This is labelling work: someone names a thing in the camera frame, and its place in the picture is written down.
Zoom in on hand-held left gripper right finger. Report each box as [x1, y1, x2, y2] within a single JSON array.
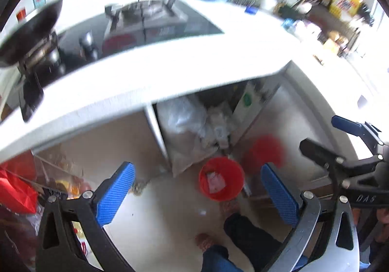
[[260, 163, 361, 272]]

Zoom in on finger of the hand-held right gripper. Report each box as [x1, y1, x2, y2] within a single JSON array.
[[299, 138, 380, 180], [331, 115, 384, 154]]

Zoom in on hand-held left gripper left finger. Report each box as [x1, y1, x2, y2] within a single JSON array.
[[36, 162, 137, 272]]

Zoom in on red plastic bucket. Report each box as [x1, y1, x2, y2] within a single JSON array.
[[199, 156, 245, 202]]

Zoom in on beige cabinet door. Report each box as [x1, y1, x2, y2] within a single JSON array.
[[240, 76, 357, 196], [32, 109, 169, 174]]

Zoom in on person's dark garment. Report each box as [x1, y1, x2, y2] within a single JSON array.
[[223, 213, 293, 271]]

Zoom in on clear plastic food bag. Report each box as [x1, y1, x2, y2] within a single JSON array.
[[33, 150, 95, 200]]

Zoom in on white paper scrap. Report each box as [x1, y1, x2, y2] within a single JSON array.
[[207, 171, 226, 193]]

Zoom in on white carton with green mark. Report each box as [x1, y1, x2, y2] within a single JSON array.
[[234, 82, 265, 127]]

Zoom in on pink patterned slipper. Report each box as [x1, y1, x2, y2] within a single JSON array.
[[194, 233, 215, 250]]

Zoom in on person's blue jeans leg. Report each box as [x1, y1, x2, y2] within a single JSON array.
[[202, 245, 253, 272]]

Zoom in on pile of clear plastic bags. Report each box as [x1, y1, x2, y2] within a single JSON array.
[[156, 94, 232, 177]]

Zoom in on red plastic bag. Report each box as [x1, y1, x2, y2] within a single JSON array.
[[0, 150, 38, 215]]

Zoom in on black plastic bag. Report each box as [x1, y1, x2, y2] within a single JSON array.
[[357, 3, 373, 25]]

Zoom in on dark green mug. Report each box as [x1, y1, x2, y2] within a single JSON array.
[[275, 4, 301, 19]]

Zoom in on black glass gas stove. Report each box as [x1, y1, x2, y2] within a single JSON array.
[[18, 0, 225, 122]]

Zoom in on black wok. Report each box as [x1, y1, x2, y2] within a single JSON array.
[[0, 0, 63, 69]]

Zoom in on black wire rack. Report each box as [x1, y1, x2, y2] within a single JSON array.
[[301, 0, 365, 56]]

